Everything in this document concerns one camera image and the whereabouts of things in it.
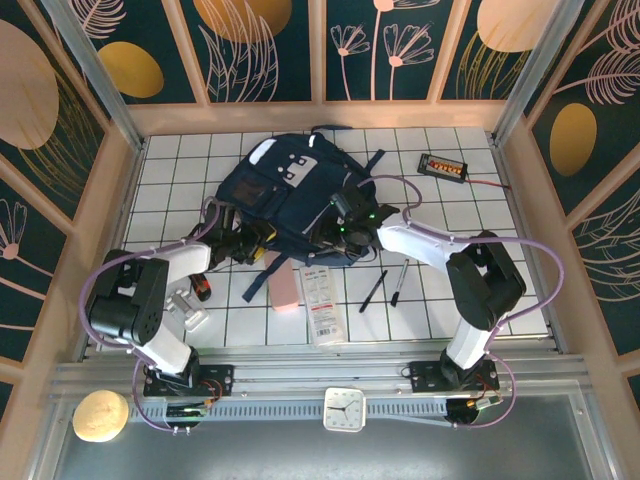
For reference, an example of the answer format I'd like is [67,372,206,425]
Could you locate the navy blue backpack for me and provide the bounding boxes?
[214,123,401,304]

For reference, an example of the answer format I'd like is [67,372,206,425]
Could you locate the pink pencil case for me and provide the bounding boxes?
[267,252,305,315]

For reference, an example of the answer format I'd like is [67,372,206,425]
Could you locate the slim black pen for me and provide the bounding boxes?
[359,269,389,314]

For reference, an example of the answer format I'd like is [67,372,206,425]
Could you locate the black marker pen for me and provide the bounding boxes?
[390,258,410,307]

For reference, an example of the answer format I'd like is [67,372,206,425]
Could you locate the clear plastic supply packet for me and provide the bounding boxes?
[298,267,346,350]

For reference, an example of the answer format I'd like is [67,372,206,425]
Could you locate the red and black tool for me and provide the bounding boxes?
[191,273,213,301]

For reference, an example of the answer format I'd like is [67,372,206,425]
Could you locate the white plastic block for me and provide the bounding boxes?
[167,288,210,333]

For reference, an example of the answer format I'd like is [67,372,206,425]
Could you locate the black charger board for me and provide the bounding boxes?
[417,152,470,183]

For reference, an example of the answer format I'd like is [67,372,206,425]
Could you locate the aluminium front beam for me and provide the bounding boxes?
[49,349,591,399]

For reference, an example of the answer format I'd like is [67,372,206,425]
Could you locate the white square clock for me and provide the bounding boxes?
[322,386,367,433]

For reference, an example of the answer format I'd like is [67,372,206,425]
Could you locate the grey metal sheet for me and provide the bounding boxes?
[27,394,619,480]

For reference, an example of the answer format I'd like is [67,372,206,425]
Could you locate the round beige bread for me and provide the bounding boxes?
[72,389,130,443]

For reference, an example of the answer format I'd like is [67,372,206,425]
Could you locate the aluminium table edge rail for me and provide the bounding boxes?
[77,139,147,362]
[487,132,566,352]

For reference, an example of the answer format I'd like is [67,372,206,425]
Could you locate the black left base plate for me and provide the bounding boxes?
[143,363,236,399]

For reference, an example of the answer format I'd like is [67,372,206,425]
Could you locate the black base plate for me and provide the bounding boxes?
[408,360,501,396]
[143,363,236,399]

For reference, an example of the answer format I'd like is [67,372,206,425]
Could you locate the red cable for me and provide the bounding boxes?
[464,175,512,191]

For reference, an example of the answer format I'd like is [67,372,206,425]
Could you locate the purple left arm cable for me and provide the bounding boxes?
[79,196,226,432]

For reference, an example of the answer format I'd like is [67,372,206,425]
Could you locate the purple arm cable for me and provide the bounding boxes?
[79,196,226,432]
[357,174,566,432]

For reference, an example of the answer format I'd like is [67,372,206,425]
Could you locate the grey slotted cable duct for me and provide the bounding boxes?
[128,399,451,427]

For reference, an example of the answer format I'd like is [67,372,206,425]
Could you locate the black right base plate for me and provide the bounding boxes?
[408,360,501,396]

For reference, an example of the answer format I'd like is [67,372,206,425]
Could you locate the left base power wires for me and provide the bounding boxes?
[167,377,225,417]

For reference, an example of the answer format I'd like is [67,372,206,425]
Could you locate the base power wires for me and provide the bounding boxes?
[167,377,225,417]
[467,375,505,411]

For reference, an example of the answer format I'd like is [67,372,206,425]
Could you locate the aluminium frame post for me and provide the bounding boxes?
[491,0,576,147]
[42,0,147,152]

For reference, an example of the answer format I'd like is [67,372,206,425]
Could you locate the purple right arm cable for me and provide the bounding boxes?
[357,174,566,432]

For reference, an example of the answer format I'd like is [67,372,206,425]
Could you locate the right base power wires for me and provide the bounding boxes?
[467,375,505,411]

